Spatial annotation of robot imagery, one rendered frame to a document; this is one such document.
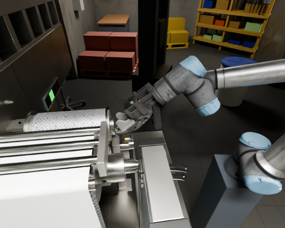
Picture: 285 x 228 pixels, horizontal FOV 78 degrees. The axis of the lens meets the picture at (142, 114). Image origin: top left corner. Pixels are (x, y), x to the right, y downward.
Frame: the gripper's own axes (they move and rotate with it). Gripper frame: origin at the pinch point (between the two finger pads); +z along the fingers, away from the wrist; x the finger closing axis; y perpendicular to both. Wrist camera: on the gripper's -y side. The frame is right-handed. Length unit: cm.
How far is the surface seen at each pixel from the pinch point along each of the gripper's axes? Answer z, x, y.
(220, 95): -54, -186, -188
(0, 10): 5, -25, 52
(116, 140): 3.2, 2.1, -0.9
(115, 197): 25.4, 7.3, -22.1
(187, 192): 36, -37, -131
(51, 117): 11.7, -0.3, 20.3
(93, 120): 1.9, 1.8, 10.9
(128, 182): 19.8, 1.5, -25.2
